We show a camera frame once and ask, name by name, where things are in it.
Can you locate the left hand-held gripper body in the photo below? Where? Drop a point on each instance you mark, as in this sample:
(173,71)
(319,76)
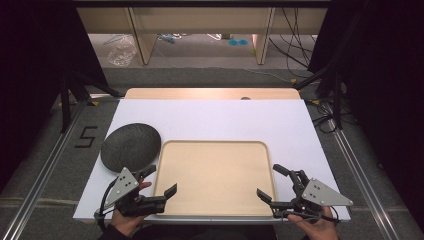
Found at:
(122,186)

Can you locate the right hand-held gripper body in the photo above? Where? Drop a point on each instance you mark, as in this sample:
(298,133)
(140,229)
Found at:
(320,195)

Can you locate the person's right hand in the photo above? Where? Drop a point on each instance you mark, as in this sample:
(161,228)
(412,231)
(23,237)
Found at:
(316,228)

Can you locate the person's left hand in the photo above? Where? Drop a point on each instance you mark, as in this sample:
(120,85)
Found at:
(126,225)

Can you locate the dark round plate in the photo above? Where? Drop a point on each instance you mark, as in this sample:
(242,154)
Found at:
(130,148)

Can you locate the beige rectangular tray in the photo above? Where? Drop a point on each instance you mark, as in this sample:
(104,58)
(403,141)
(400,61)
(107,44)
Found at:
(215,178)

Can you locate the yellow tape piece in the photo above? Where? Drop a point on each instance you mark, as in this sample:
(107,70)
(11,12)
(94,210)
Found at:
(95,103)
(293,80)
(315,102)

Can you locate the dark round table grommet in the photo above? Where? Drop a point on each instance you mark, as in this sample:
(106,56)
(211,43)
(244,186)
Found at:
(245,98)

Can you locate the white board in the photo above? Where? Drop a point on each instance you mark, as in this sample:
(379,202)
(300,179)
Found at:
(216,120)

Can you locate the black metal stand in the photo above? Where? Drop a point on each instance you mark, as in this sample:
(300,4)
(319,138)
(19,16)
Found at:
(337,100)
(65,106)

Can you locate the wooden table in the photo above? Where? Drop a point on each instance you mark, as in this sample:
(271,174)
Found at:
(213,93)

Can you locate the clear plastic bag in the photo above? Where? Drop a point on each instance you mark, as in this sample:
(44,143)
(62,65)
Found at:
(121,52)

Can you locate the blue round disc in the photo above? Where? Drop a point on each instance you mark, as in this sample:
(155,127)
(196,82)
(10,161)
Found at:
(243,42)
(233,42)

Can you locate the light blue small object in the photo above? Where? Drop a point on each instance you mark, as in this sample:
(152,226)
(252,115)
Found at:
(167,38)

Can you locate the black curtain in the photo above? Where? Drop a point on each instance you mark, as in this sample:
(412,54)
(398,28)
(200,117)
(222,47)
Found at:
(26,66)
(383,66)

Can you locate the wooden shelf unit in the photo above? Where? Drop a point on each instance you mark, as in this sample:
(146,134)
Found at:
(200,20)

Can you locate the black beam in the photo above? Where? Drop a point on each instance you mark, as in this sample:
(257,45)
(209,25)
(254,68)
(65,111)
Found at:
(200,3)

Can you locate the aluminium floor rail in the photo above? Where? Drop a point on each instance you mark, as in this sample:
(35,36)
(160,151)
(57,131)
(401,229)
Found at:
(40,183)
(360,173)

